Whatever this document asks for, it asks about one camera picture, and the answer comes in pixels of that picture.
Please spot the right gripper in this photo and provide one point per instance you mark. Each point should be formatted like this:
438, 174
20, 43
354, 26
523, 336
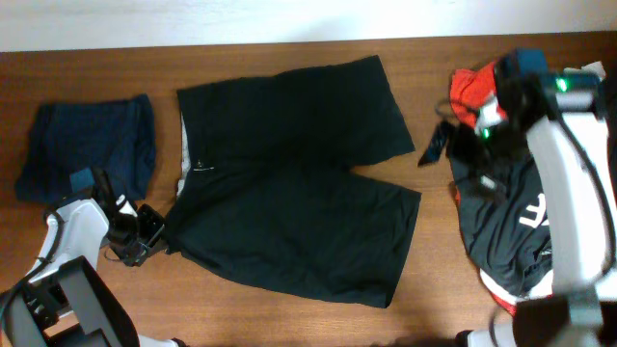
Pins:
463, 143

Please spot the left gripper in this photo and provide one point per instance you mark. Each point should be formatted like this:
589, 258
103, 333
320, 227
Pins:
146, 233

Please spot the black shorts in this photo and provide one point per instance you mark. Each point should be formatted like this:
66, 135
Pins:
272, 198

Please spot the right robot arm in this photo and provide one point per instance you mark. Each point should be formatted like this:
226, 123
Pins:
533, 157

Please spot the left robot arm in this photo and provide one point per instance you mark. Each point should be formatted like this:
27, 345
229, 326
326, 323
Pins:
62, 300

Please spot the black garment with white letters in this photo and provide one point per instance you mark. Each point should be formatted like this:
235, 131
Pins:
508, 239

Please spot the folded navy blue garment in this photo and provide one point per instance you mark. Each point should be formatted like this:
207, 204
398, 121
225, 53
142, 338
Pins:
65, 138

